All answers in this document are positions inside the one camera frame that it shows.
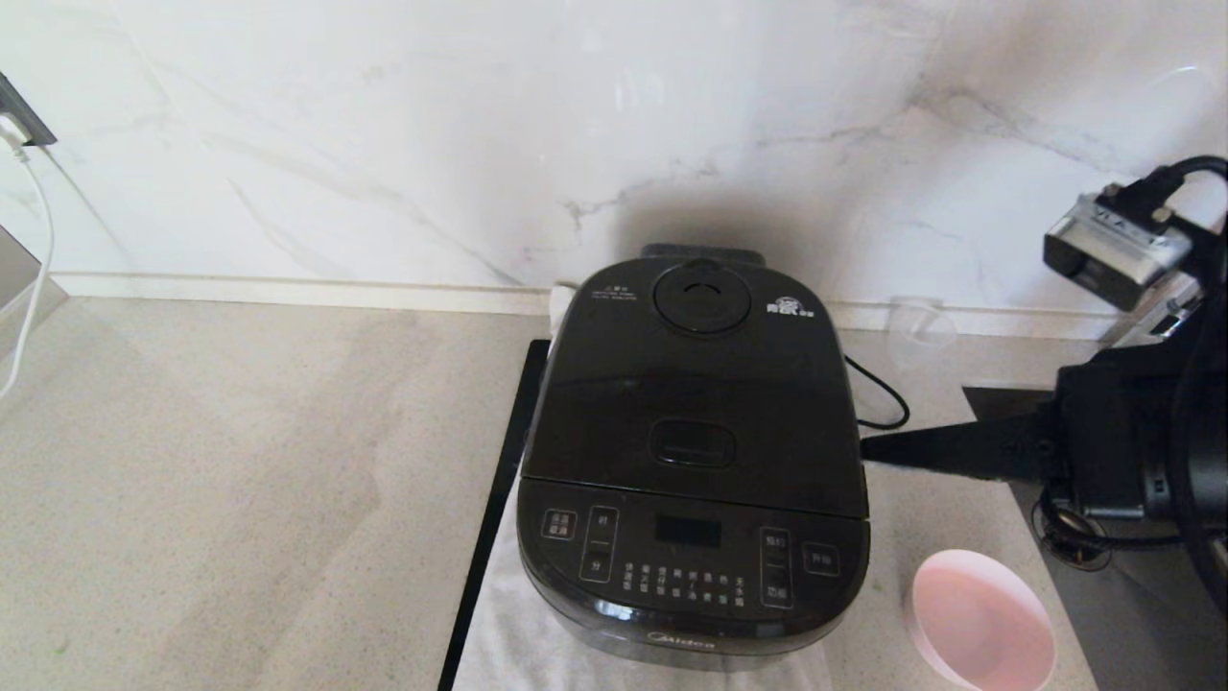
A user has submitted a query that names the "pink bowl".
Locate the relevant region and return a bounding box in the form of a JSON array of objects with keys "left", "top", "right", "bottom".
[{"left": 907, "top": 549, "right": 1058, "bottom": 691}]

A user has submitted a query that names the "black rice cooker lid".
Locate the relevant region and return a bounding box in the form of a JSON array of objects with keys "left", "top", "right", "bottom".
[{"left": 543, "top": 243, "right": 870, "bottom": 520}]

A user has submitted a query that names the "black rice cooker body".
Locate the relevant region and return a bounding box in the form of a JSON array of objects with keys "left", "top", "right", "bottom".
[{"left": 516, "top": 477, "right": 872, "bottom": 671}]

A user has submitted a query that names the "metal sink drain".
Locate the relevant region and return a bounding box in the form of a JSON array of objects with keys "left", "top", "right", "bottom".
[{"left": 1033, "top": 494, "right": 1114, "bottom": 573}]

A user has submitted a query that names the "chrome faucet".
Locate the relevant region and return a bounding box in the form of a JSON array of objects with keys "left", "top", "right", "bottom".
[{"left": 1113, "top": 274, "right": 1205, "bottom": 348}]

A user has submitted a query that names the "clear measuring cup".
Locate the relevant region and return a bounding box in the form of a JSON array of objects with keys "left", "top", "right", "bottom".
[{"left": 885, "top": 298, "right": 958, "bottom": 370}]

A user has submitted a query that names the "steel sink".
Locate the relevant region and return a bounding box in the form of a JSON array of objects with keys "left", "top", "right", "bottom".
[{"left": 962, "top": 386, "right": 1228, "bottom": 691}]

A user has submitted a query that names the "white towel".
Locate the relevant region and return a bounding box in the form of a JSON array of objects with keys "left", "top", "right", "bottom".
[{"left": 451, "top": 281, "right": 834, "bottom": 691}]

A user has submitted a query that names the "grey metal panel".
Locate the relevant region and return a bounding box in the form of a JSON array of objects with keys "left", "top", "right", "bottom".
[{"left": 0, "top": 226, "right": 70, "bottom": 364}]

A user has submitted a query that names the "black power cord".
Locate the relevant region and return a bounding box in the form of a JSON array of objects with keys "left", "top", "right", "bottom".
[{"left": 842, "top": 353, "right": 910, "bottom": 430}]

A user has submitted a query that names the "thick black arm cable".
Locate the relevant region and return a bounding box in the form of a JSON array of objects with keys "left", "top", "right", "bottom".
[{"left": 1132, "top": 155, "right": 1228, "bottom": 620}]

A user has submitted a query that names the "white cable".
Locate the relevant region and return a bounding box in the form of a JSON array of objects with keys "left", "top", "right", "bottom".
[{"left": 0, "top": 123, "right": 57, "bottom": 402}]

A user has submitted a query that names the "dark wall socket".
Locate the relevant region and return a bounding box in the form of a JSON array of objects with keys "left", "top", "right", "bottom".
[{"left": 0, "top": 72, "right": 59, "bottom": 150}]

